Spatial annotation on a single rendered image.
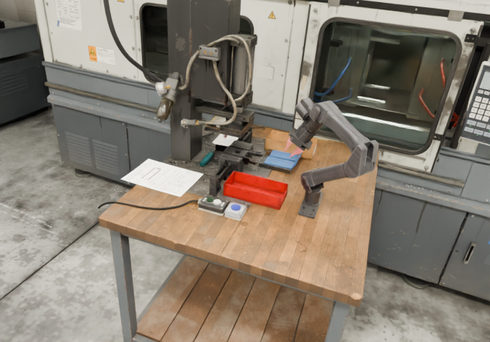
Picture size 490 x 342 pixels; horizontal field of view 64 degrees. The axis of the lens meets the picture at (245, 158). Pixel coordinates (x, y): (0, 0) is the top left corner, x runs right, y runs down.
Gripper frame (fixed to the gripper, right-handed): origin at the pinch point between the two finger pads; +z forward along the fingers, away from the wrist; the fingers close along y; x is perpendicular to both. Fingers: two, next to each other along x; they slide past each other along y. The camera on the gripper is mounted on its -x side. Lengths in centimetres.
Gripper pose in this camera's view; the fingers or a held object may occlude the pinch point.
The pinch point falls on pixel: (288, 152)
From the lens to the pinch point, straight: 161.2
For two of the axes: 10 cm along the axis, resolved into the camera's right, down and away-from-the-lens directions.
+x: -3.2, 4.5, -8.4
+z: -5.3, 6.5, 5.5
